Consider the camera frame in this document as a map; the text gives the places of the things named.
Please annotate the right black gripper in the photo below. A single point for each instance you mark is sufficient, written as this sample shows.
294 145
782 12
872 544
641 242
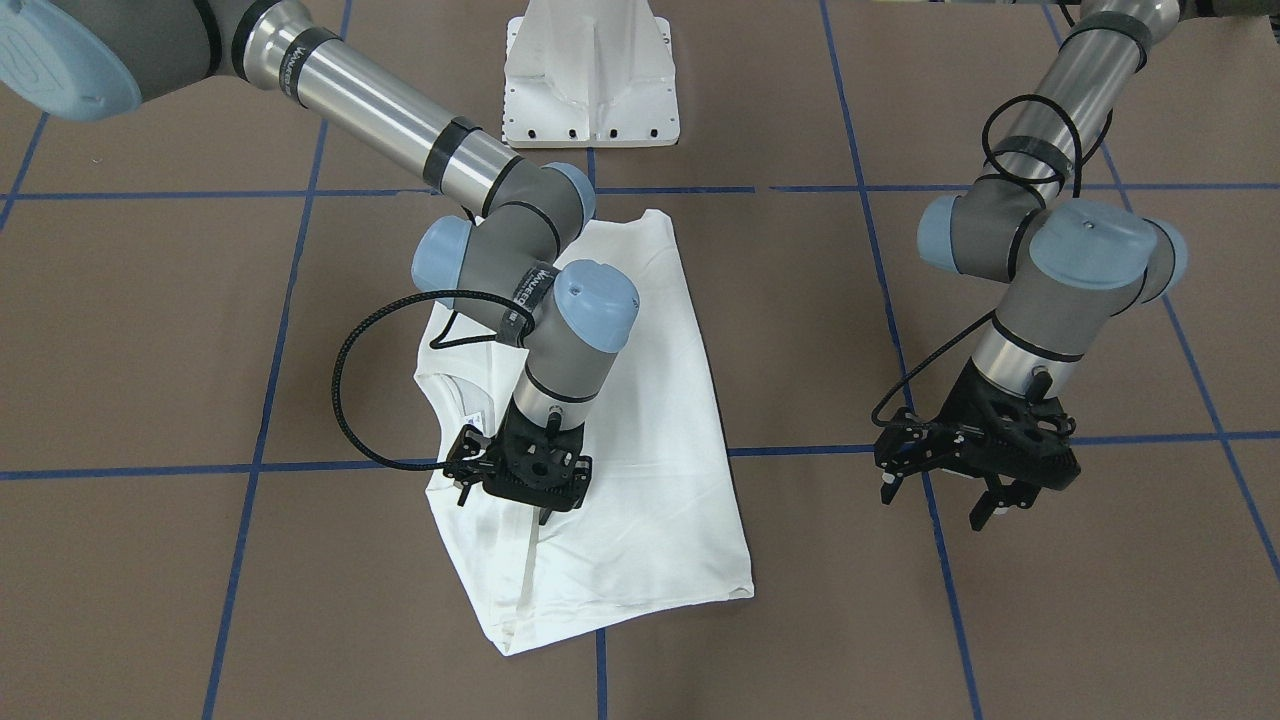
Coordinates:
467 462

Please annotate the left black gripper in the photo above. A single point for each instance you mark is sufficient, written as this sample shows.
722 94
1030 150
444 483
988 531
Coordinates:
948 440

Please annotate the white long-sleeve printed shirt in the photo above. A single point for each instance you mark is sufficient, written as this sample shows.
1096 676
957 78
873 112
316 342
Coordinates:
660 527

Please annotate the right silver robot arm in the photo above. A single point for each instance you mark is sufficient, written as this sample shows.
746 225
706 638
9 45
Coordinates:
503 264

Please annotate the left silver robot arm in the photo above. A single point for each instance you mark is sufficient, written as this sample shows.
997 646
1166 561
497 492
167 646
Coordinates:
1069 264

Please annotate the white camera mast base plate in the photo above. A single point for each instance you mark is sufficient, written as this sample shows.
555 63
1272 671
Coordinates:
590 75

